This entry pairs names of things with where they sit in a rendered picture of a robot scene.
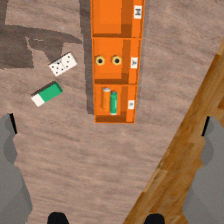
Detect white domino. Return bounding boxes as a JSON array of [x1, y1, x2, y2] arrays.
[[49, 52, 77, 76]]

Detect brass hex nut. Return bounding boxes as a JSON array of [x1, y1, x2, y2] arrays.
[[112, 55, 122, 66], [96, 56, 105, 66]]

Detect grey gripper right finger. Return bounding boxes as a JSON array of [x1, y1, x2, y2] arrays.
[[182, 116, 224, 224]]

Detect orange aa battery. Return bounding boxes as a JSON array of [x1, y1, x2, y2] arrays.
[[103, 88, 110, 112]]

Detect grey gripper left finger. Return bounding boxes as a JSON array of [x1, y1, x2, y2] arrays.
[[0, 113, 33, 224]]

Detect orange bin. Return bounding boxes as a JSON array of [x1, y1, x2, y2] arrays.
[[91, 0, 145, 124]]

